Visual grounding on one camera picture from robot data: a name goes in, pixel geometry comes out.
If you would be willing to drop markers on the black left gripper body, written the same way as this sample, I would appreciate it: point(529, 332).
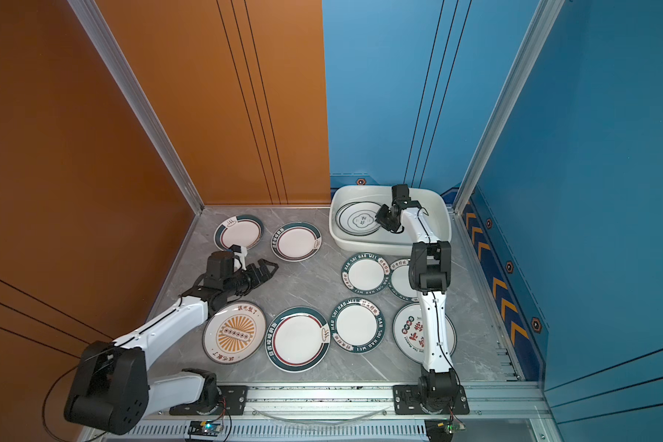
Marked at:
point(239, 285)

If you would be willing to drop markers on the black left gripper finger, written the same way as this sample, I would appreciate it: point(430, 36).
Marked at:
point(257, 281)
point(261, 268)

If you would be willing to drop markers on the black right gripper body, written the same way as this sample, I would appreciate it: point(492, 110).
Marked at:
point(385, 217)

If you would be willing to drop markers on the white plate thin green rings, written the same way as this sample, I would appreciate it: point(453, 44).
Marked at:
point(358, 218)

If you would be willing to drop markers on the large green red rim plate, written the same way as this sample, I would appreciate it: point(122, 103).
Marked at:
point(296, 242)

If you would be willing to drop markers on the small green red rim plate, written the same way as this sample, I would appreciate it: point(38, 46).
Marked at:
point(240, 230)

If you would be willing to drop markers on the green lettered rim plate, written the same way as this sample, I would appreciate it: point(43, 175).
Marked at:
point(366, 273)
point(357, 325)
point(400, 281)

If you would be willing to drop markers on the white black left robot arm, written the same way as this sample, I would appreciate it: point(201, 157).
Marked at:
point(111, 390)

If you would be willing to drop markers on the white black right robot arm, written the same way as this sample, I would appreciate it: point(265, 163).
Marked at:
point(429, 276)

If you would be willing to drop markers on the white plastic bin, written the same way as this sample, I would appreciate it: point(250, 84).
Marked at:
point(353, 226)

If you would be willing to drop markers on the orange sunburst plate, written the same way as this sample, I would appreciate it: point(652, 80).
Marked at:
point(234, 333)

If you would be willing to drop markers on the front green red rim plate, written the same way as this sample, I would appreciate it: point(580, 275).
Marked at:
point(297, 339)

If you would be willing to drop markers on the white plate red characters right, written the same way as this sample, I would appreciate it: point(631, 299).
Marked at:
point(409, 332)

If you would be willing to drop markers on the green circuit board left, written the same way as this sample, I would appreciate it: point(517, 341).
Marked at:
point(205, 430)

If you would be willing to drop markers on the green circuit board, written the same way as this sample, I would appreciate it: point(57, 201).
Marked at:
point(443, 430)
point(205, 430)

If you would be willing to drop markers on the green circuit board right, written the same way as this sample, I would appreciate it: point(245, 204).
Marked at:
point(443, 430)

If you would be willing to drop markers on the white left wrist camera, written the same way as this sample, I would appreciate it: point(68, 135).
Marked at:
point(240, 256)

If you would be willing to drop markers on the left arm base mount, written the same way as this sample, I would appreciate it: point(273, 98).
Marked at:
point(226, 399)

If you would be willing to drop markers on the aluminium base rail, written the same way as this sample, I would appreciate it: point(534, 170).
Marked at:
point(333, 401)

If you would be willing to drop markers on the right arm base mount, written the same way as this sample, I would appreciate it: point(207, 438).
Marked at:
point(407, 400)

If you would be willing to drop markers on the aluminium corner post right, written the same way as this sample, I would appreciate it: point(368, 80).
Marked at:
point(544, 17)

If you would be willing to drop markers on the aluminium corner post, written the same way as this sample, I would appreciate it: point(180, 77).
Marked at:
point(93, 22)
point(544, 17)

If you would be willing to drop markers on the aluminium corner post left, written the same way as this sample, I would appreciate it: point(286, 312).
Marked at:
point(93, 22)

